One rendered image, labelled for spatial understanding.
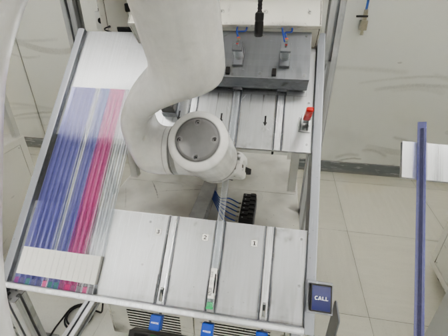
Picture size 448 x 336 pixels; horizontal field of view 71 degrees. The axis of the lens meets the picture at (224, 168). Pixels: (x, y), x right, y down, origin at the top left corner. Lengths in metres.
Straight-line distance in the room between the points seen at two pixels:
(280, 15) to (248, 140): 0.31
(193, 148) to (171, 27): 0.16
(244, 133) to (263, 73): 0.15
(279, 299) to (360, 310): 1.05
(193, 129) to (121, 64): 0.57
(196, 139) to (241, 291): 0.39
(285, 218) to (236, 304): 0.48
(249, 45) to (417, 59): 1.85
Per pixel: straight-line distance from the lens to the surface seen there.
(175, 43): 0.32
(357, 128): 2.60
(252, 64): 0.80
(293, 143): 0.76
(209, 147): 0.41
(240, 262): 0.71
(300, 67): 0.79
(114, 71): 0.96
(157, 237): 0.75
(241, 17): 0.86
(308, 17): 0.86
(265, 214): 1.12
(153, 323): 0.74
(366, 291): 1.82
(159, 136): 0.47
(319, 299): 0.67
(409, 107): 2.64
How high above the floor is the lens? 1.30
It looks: 30 degrees down
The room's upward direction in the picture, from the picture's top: straight up
